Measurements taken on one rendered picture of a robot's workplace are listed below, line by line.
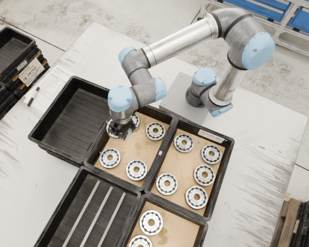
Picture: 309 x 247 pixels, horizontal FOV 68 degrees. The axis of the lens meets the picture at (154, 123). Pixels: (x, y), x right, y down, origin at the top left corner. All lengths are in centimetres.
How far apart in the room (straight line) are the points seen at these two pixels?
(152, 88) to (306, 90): 223
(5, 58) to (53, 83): 68
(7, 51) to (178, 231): 185
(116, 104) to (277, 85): 218
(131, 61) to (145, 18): 219
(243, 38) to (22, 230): 128
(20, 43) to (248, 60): 184
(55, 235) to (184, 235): 56
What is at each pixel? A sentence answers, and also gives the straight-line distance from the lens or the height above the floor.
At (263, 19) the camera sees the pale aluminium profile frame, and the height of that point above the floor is 30.
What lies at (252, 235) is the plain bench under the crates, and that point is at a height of 70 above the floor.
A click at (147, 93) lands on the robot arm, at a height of 132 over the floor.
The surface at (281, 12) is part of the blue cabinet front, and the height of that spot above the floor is 42.
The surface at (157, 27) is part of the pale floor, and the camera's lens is 288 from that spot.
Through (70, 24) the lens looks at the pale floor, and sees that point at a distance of 303.
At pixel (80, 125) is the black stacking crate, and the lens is 128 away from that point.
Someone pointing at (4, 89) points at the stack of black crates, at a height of 47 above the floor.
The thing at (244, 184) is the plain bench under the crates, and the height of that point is 70.
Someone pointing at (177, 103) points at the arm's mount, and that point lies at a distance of 138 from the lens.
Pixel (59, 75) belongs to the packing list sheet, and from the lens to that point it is 165.
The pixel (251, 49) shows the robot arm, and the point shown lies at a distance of 84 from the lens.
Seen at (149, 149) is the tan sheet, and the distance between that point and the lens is 118.
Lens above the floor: 195
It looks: 65 degrees down
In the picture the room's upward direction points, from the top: 3 degrees clockwise
